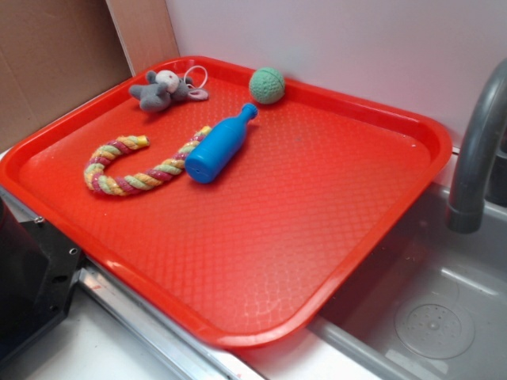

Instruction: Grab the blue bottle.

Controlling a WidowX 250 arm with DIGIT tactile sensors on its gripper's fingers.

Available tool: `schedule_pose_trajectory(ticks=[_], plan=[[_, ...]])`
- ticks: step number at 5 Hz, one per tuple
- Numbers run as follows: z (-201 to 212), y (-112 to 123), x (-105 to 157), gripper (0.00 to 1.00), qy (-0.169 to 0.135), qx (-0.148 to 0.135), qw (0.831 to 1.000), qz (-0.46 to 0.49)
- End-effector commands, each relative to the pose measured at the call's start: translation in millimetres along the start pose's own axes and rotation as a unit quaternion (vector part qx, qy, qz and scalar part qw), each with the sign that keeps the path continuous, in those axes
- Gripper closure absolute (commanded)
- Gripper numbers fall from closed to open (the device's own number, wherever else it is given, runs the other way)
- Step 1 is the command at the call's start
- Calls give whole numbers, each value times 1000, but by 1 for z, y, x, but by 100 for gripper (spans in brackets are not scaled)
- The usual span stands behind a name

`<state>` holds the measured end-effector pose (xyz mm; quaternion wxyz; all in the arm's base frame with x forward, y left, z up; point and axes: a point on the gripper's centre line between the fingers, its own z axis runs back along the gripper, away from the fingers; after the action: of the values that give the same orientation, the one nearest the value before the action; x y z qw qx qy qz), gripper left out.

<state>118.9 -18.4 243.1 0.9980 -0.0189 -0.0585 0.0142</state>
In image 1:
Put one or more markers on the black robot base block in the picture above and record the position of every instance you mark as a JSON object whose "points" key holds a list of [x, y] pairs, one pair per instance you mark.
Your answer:
{"points": [[39, 268]]}

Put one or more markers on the blue plastic bottle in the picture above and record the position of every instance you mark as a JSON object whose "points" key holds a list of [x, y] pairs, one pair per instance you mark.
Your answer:
{"points": [[214, 152]]}

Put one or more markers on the red plastic tray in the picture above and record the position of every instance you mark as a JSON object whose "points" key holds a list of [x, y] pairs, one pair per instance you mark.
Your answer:
{"points": [[255, 254]]}

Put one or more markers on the green textured ball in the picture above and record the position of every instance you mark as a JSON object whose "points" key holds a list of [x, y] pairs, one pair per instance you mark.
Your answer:
{"points": [[267, 86]]}

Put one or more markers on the grey plush mouse toy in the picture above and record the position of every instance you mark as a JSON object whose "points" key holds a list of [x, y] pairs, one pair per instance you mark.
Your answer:
{"points": [[165, 87]]}

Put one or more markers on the grey plastic sink basin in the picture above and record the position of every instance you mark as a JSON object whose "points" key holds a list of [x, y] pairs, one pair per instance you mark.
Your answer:
{"points": [[427, 303]]}

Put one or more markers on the grey sink faucet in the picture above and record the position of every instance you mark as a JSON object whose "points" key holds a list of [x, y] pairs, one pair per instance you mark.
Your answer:
{"points": [[480, 172]]}

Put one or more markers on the brown cardboard panel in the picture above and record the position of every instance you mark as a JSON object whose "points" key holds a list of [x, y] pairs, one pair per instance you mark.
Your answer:
{"points": [[57, 55]]}

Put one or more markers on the multicolour rope toy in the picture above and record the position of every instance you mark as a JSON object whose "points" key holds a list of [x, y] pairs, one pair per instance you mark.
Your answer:
{"points": [[97, 181]]}

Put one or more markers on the metal rail strip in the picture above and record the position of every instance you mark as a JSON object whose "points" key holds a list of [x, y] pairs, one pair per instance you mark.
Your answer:
{"points": [[185, 357]]}

